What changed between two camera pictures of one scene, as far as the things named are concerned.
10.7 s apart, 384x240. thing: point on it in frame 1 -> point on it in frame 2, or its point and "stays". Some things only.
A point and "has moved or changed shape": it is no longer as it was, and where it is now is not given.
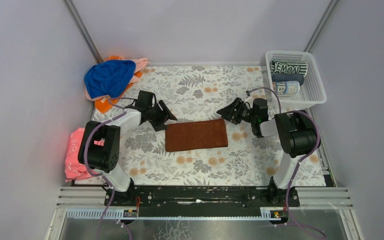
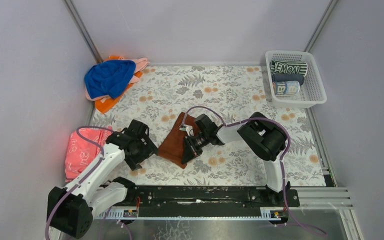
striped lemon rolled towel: x=287 y=67 stays
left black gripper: x=158 y=114 -> x=144 y=145
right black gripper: x=238 y=110 -> x=190 y=145
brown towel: x=199 y=135 has moved or changed shape
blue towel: x=109 y=78 stays
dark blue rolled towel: x=288 y=77 stays
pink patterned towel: x=74 y=169 stays
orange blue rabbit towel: x=286 y=87 stays
